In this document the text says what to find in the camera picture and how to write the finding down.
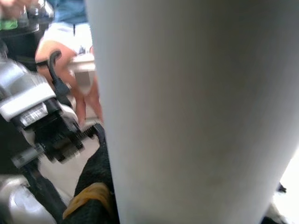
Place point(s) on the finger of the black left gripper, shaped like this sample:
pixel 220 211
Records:
pixel 42 186

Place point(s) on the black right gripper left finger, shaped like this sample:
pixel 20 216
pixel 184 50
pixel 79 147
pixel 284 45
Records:
pixel 98 175

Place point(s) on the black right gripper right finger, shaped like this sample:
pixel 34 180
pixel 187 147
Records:
pixel 276 198

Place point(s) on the white plastic table leg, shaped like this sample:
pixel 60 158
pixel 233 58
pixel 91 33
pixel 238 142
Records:
pixel 187 105

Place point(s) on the person in blue shirt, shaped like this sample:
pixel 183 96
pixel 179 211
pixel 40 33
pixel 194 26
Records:
pixel 67 32

